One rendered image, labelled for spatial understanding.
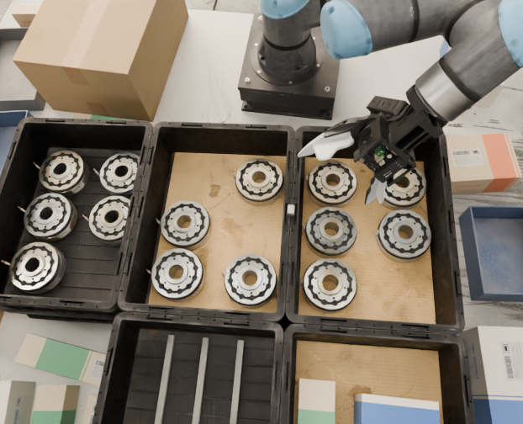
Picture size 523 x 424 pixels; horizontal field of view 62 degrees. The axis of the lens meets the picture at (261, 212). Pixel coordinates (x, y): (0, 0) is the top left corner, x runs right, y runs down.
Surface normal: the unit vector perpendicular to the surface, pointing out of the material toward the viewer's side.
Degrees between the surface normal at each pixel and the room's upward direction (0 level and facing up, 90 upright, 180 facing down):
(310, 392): 0
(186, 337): 0
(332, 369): 0
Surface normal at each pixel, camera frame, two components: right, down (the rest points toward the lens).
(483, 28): -0.75, -0.19
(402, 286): -0.06, -0.39
